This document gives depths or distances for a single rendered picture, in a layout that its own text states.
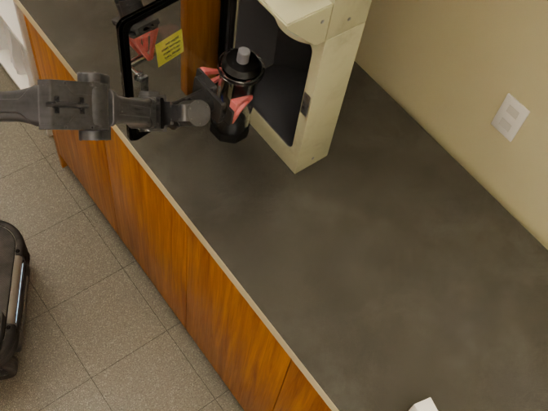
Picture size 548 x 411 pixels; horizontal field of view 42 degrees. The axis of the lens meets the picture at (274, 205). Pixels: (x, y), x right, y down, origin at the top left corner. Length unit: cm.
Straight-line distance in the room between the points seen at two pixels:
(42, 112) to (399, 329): 95
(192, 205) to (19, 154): 143
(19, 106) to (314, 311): 83
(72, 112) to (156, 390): 156
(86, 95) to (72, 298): 162
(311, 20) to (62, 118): 52
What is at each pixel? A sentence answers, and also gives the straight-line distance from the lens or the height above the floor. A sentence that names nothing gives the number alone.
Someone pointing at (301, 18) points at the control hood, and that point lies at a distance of 137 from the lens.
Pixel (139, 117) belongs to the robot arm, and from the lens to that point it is 140.
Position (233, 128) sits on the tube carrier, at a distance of 173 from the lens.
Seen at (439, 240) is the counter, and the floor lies 94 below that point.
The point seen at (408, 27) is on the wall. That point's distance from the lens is 196.
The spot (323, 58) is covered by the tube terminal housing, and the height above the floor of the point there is 136.
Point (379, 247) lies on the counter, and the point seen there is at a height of 94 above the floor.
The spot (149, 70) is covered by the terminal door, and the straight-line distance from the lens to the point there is 167.
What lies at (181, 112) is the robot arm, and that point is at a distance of 151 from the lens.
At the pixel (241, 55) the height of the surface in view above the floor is 129.
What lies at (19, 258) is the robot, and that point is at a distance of 255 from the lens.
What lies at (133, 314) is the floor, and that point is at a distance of 266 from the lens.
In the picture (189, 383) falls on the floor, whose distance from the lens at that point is 256.
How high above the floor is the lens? 243
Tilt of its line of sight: 57 degrees down
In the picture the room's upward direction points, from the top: 11 degrees clockwise
